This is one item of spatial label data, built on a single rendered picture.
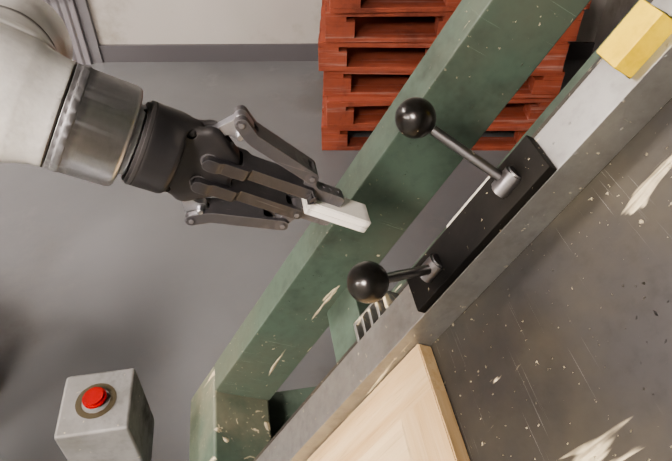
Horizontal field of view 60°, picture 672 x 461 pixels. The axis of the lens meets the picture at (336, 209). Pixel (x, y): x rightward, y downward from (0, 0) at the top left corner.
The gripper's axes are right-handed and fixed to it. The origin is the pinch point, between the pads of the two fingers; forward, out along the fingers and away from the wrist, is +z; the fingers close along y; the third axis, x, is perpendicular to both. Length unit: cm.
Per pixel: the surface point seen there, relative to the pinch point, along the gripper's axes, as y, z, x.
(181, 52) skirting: 145, 25, -337
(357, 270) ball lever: -0.9, -0.1, 9.3
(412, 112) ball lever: -12.7, 0.5, 0.5
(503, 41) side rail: -18.6, 15.4, -17.0
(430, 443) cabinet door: 10.9, 13.9, 17.2
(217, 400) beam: 57, 11, -15
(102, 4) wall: 139, -29, -346
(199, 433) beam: 64, 11, -13
